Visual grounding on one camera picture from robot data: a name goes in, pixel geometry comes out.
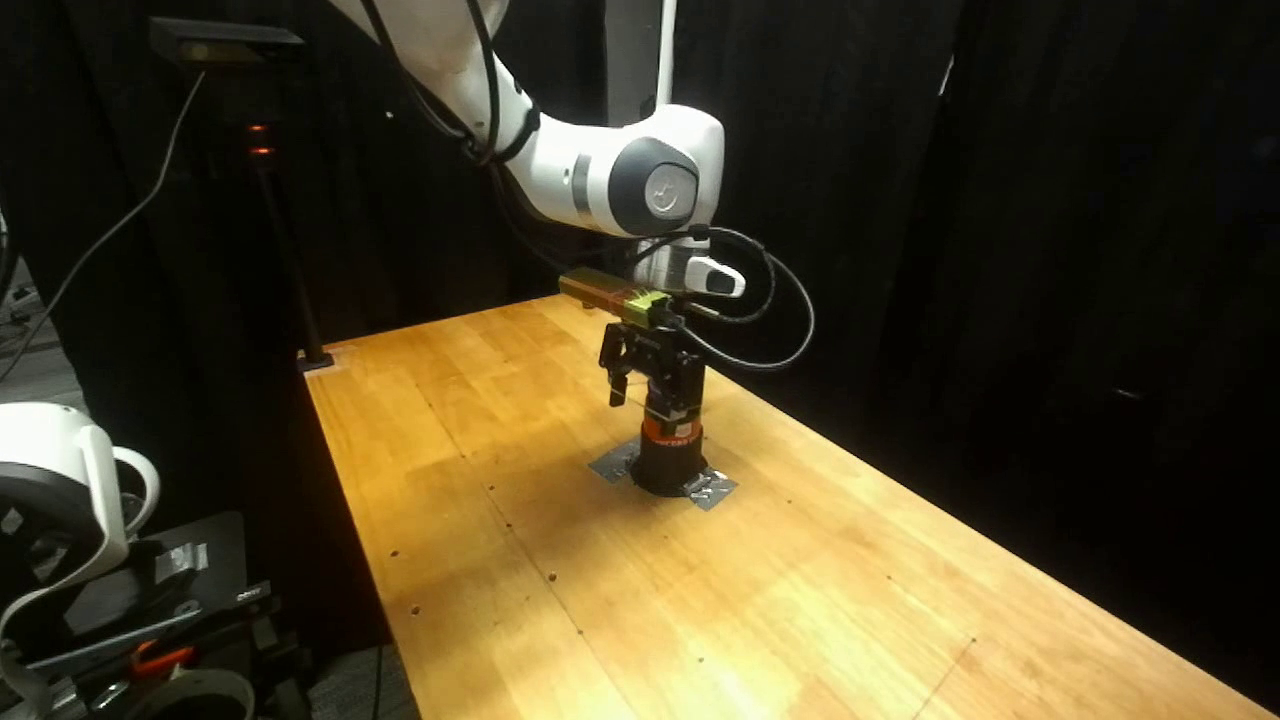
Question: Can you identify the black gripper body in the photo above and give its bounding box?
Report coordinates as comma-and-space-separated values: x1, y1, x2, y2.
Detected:
602, 325, 704, 401

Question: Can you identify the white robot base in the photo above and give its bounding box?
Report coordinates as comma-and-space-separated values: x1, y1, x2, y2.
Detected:
0, 401, 160, 627

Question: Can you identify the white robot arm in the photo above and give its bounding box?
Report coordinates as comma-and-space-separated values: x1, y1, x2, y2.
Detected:
332, 0, 744, 298

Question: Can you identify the grey tape strip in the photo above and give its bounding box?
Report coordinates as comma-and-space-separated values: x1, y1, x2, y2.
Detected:
592, 440, 737, 512

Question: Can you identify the black tripod stand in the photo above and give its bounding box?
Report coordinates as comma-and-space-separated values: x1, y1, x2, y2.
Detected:
243, 83, 332, 372

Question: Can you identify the white vertical pole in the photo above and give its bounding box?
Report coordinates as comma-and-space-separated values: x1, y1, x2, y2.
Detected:
651, 0, 680, 107

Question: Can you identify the black equipment cart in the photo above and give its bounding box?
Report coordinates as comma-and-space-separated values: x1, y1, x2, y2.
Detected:
8, 512, 311, 720

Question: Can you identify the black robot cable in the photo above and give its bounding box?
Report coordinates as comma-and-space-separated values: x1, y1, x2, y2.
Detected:
357, 0, 821, 375

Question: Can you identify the grey hanging cable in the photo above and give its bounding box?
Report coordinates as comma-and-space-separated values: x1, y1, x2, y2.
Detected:
0, 65, 214, 383

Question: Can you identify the black camera on stand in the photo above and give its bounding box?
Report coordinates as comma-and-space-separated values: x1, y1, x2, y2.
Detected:
150, 17, 304, 70

